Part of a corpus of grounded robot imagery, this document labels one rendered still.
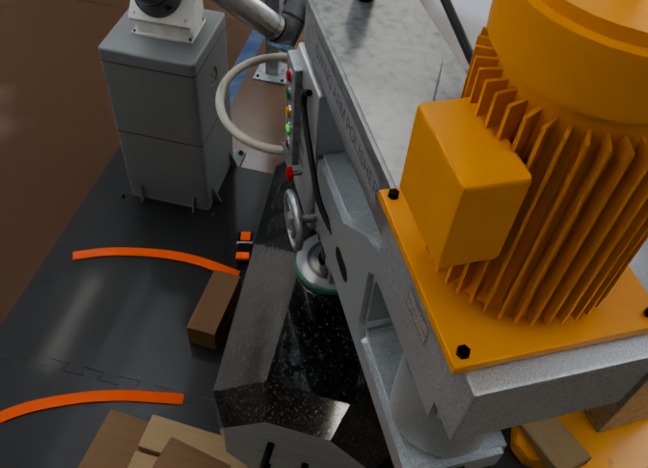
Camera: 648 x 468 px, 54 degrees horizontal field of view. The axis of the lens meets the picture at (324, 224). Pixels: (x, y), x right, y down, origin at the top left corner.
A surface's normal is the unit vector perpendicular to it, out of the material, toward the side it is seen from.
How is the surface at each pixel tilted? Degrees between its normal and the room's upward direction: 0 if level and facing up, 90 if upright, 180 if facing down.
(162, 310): 0
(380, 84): 0
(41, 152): 0
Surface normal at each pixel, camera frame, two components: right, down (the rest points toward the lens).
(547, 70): -0.73, 0.48
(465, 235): 0.25, 0.75
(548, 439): -0.02, -0.77
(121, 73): -0.22, 0.73
